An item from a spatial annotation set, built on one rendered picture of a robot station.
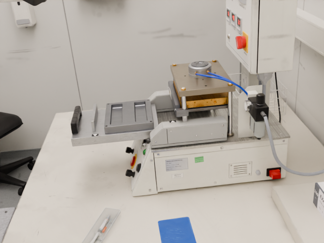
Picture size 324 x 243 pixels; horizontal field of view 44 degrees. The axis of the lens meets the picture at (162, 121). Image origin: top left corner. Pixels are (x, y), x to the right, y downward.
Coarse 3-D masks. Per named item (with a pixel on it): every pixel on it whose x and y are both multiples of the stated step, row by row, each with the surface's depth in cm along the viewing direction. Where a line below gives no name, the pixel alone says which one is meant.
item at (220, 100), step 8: (192, 96) 133; (200, 96) 132; (208, 96) 132; (216, 96) 131; (224, 96) 131; (192, 104) 130; (200, 104) 131; (208, 104) 131; (216, 104) 129; (224, 104) 132
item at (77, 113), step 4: (76, 108) 143; (80, 108) 145; (76, 112) 140; (80, 112) 144; (72, 116) 138; (76, 116) 138; (72, 120) 135; (76, 120) 135; (72, 124) 133; (76, 124) 134; (72, 128) 134; (76, 128) 134; (72, 132) 134; (76, 132) 134
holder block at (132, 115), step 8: (112, 104) 148; (120, 104) 148; (128, 104) 147; (136, 104) 149; (144, 104) 149; (112, 112) 145; (120, 112) 145; (128, 112) 141; (136, 112) 144; (144, 112) 143; (112, 120) 139; (120, 120) 139; (128, 120) 135; (136, 120) 138; (144, 120) 138; (152, 120) 134; (104, 128) 132; (112, 128) 132; (120, 128) 132; (128, 128) 133; (136, 128) 133; (144, 128) 133; (152, 128) 133
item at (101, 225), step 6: (108, 210) 128; (114, 210) 127; (102, 216) 125; (108, 216) 125; (114, 216) 125; (96, 222) 123; (102, 222) 123; (108, 222) 122; (96, 228) 120; (102, 228) 120; (108, 228) 120; (90, 234) 118; (96, 234) 118; (102, 234) 118; (84, 240) 116; (90, 240) 116; (96, 240) 116
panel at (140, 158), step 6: (138, 144) 151; (138, 150) 148; (132, 156) 156; (138, 156) 145; (144, 156) 134; (138, 162) 141; (144, 162) 133; (132, 168) 149; (138, 174) 136; (132, 180) 143; (132, 186) 140; (132, 192) 138
